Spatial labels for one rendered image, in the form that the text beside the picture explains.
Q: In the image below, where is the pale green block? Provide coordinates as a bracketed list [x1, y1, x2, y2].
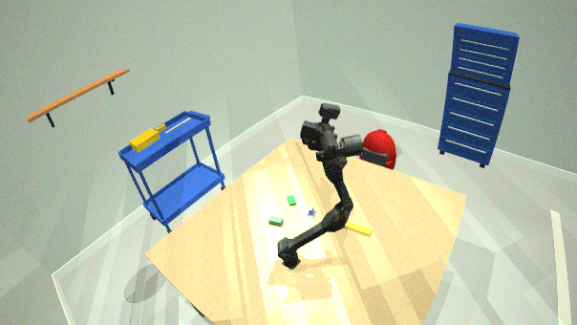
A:
[268, 216, 284, 227]

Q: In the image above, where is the green rectangular bar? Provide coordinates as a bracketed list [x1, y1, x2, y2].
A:
[287, 195, 296, 206]

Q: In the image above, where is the yellow bar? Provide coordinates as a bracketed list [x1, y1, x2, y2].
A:
[344, 222, 373, 237]

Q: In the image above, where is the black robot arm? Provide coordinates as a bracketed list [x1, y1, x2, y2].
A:
[277, 120, 364, 270]

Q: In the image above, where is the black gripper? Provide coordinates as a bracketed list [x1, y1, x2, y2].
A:
[308, 102, 341, 151]

